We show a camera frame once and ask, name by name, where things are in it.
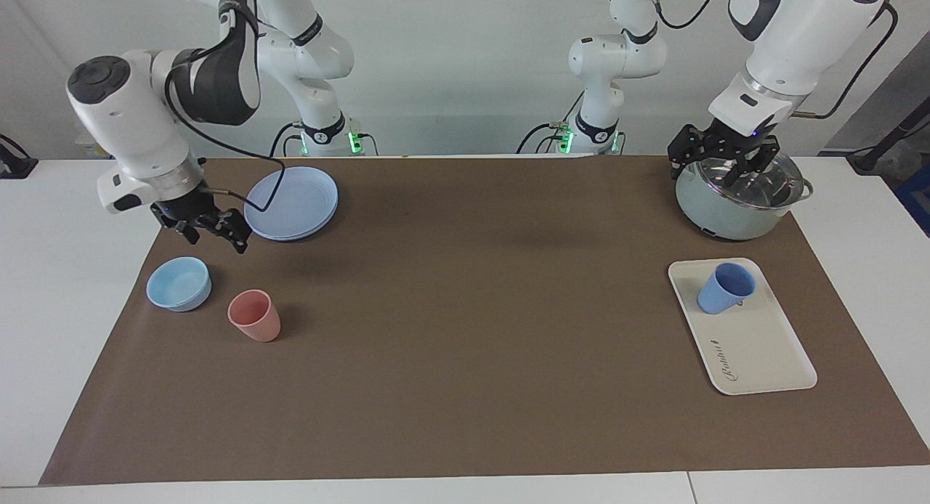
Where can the pink plastic cup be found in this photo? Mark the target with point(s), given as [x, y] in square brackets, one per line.
[254, 319]

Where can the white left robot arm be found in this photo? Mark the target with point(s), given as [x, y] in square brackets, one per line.
[792, 46]

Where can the light blue bowl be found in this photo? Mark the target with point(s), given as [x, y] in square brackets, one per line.
[178, 285]

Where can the brown table mat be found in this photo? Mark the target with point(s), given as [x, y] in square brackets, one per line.
[472, 330]

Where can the glass pot lid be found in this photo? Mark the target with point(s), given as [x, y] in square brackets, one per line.
[726, 193]

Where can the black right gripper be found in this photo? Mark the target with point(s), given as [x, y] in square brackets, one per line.
[185, 212]

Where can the pale green cooking pot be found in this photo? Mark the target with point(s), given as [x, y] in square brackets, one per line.
[719, 222]

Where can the cream tray with rabbit print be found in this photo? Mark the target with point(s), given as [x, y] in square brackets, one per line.
[755, 344]

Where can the white wall socket box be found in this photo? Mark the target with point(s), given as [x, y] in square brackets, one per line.
[89, 147]

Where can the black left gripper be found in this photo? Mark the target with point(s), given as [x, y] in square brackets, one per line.
[734, 137]

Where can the blue box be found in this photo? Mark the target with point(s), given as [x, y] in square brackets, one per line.
[917, 199]

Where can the black clamp mount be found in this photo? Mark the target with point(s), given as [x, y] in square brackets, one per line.
[14, 164]

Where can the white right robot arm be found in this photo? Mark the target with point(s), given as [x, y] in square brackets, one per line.
[131, 126]

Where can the blue plastic cup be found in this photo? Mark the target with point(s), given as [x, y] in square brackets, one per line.
[723, 293]

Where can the pale blue plate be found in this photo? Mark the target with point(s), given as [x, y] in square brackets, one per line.
[298, 202]

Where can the black stand base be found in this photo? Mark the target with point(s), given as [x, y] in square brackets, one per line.
[872, 155]

